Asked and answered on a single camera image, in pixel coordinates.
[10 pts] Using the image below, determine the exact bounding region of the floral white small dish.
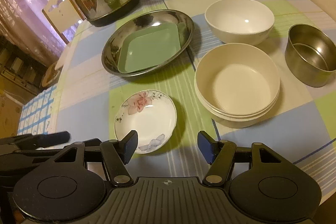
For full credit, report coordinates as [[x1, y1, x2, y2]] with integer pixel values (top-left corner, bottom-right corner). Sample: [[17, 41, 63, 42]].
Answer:
[[114, 90, 177, 154]]

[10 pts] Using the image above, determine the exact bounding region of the stainless steel cylindrical bowl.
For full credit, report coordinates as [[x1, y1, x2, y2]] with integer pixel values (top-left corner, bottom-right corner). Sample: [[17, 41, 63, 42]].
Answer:
[[285, 24, 335, 88]]

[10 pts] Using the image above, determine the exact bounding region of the white round bowl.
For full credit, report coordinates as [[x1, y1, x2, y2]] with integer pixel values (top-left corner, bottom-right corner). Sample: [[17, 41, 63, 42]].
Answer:
[[205, 0, 275, 46]]

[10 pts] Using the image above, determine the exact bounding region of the blue white checkered cloth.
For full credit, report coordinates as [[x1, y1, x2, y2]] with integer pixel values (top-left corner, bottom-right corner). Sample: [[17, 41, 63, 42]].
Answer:
[[17, 84, 57, 135]]

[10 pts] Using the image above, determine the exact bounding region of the dark folding cart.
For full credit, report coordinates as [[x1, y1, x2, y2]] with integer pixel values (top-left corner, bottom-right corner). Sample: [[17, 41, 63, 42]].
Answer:
[[1, 35, 47, 95]]

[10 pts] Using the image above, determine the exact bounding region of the green square plastic plate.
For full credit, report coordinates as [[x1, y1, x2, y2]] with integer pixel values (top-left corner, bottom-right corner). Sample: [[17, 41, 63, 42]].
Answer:
[[117, 22, 181, 73]]

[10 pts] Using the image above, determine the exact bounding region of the large stainless steel plate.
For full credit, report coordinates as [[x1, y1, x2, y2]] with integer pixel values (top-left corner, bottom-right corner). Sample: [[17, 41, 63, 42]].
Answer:
[[101, 10, 195, 78]]

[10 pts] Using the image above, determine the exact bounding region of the white wooden chair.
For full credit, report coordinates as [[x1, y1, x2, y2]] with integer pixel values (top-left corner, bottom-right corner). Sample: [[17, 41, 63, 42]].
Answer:
[[42, 0, 85, 70]]

